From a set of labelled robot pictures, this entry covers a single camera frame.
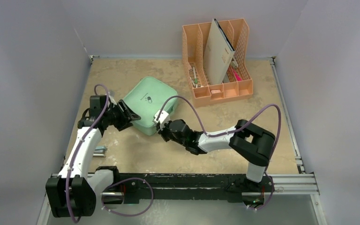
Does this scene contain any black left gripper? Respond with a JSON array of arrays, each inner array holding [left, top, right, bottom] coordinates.
[[103, 100, 140, 131]]

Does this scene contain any green medicine case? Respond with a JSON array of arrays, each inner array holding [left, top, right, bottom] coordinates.
[[123, 76, 178, 136]]

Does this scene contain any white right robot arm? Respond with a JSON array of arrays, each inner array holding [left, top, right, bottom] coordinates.
[[156, 119, 276, 191]]

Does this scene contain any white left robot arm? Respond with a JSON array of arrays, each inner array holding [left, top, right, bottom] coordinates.
[[45, 95, 141, 221]]

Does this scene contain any blue white stapler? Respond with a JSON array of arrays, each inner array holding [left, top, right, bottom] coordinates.
[[93, 146, 107, 157]]

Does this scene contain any peach desk file organizer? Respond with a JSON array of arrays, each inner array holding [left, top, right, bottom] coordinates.
[[182, 18, 253, 107]]

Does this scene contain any pink item in organizer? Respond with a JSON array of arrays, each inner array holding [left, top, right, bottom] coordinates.
[[232, 68, 242, 81]]

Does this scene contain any beige folder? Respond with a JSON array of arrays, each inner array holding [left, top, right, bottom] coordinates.
[[203, 18, 235, 85]]

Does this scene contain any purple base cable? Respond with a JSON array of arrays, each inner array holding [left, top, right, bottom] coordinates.
[[100, 177, 155, 217]]

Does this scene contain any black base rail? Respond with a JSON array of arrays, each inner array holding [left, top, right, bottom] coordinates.
[[102, 171, 274, 207]]

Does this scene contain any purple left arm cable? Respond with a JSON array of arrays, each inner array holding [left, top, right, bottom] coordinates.
[[65, 84, 110, 224]]

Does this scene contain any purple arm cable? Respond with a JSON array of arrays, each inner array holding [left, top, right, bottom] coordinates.
[[65, 84, 110, 224], [158, 95, 283, 212]]

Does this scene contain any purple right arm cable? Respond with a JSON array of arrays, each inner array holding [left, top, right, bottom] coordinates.
[[158, 95, 283, 212]]

